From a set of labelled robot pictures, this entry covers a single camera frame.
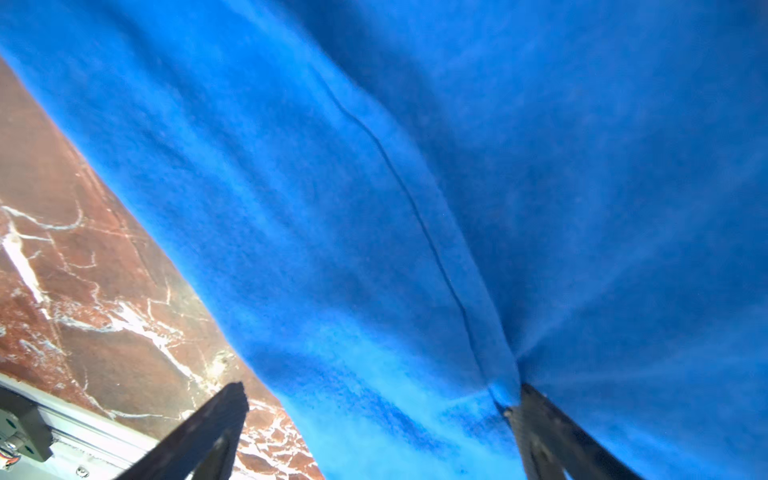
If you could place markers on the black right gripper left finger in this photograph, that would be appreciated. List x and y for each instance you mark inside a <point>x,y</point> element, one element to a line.
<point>204,446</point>

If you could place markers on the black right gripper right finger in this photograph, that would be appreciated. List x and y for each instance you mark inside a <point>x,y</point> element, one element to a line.
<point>553,446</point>

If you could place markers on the blue t shirt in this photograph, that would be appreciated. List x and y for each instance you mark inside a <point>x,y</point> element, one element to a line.
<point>399,212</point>

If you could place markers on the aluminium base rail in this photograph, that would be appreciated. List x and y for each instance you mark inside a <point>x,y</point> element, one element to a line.
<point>44,437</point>

